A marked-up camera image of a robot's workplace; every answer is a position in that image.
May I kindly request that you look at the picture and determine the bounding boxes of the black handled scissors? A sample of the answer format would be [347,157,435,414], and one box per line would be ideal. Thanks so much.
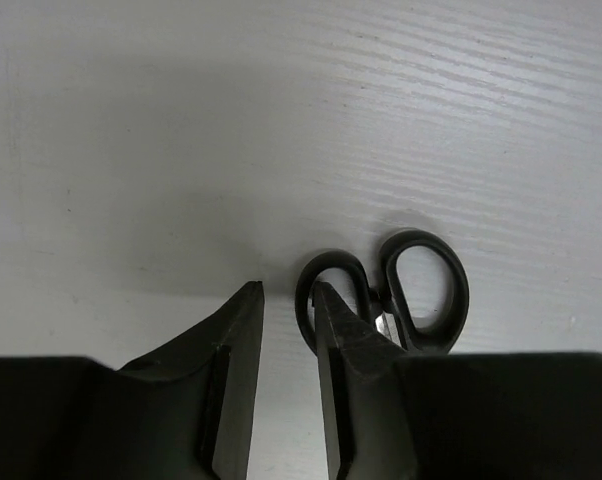
[294,228,469,353]

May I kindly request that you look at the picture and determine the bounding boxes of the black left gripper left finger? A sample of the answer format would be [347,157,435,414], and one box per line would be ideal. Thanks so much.
[0,281,265,479]

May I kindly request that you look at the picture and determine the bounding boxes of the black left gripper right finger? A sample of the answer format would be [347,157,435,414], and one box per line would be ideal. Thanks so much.
[313,282,602,479]

